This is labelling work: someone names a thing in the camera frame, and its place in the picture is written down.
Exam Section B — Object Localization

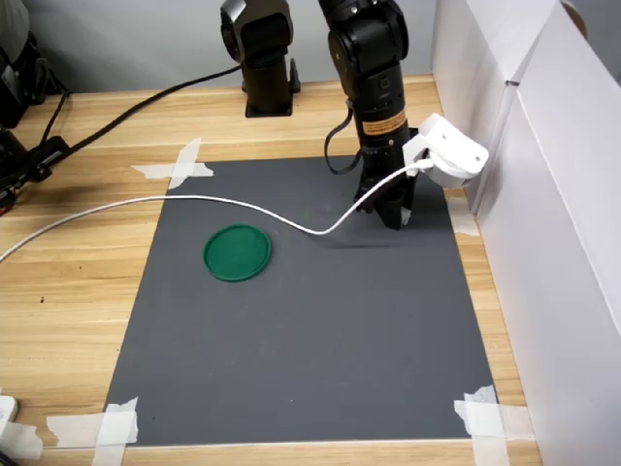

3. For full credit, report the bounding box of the round green lid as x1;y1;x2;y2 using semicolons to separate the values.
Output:
203;223;273;283

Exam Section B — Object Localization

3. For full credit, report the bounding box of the white masking tape strip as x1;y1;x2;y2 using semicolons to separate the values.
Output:
464;385;510;466
167;137;203;190
46;412;140;449
91;396;140;466
453;400;535;441
130;162;214;180
453;213;481;238
0;419;44;460

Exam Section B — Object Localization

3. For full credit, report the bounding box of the white cardboard partition box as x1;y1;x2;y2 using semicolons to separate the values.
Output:
473;0;621;466
430;0;572;217

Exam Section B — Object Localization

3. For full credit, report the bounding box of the dark grey mat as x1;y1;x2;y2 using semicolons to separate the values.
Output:
104;155;500;447

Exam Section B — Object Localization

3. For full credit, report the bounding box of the black adapter box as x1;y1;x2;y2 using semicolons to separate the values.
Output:
23;135;69;183

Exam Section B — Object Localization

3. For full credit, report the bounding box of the black equipment pile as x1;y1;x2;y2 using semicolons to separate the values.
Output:
0;28;69;130

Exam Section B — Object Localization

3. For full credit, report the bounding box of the grey chair back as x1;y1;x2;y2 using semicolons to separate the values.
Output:
0;0;31;59

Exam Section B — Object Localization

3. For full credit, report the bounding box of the white camera box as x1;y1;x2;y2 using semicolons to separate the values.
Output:
401;114;490;189

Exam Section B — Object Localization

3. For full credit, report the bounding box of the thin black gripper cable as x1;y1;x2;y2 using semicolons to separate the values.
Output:
322;99;363;176

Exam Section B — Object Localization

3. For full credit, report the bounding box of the white camera cable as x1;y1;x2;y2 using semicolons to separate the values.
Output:
0;162;436;263

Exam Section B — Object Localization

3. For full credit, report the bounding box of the thick black power cable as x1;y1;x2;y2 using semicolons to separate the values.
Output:
46;64;244;164

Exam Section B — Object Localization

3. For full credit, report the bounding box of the thin black adapter cable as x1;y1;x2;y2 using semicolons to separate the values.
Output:
41;91;69;147

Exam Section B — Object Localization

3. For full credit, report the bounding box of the black wire connector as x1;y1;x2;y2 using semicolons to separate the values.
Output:
0;186;21;218

